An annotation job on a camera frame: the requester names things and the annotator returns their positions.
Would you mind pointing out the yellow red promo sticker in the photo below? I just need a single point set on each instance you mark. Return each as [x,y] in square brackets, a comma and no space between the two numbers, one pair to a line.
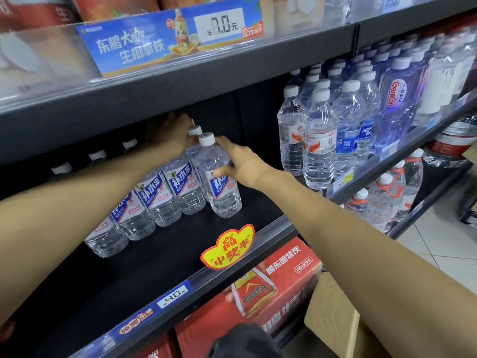
[227,247]

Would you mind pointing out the brown cardboard box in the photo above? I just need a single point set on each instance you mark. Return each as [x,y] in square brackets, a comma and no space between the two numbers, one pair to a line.
[328,320]

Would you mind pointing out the blue price banner label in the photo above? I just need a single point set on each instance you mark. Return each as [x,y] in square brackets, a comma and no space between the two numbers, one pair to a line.
[130,44]

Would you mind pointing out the row of blue-label water bottles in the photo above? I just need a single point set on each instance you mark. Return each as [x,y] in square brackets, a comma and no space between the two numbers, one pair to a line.
[167,197]

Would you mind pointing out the person's right forearm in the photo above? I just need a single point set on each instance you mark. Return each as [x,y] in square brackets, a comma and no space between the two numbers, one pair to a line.
[372,264]

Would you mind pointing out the person's right hand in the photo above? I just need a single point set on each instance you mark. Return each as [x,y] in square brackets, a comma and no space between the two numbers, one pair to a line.
[247,167]

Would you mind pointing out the white blue price tag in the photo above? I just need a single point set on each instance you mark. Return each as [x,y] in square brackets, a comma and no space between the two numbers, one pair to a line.
[389,150]

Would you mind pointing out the blue yellow price tag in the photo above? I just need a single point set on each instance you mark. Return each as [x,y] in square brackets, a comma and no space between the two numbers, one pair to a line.
[343,180]

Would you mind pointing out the row of white coffee drink bottles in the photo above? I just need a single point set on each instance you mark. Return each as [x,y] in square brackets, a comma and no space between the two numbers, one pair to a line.
[123,5]

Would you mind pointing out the rows of small clear water bottles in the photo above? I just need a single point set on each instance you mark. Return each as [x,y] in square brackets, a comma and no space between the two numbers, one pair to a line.
[320,145]

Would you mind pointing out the red drink carton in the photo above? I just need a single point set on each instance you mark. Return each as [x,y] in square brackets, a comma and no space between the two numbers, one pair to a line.
[290,272]
[156,348]

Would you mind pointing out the person's left hand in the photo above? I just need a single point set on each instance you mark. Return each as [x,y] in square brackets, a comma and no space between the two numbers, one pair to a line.
[171,136]

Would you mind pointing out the person's left forearm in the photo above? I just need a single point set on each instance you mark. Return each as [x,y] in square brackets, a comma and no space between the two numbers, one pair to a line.
[74,205]

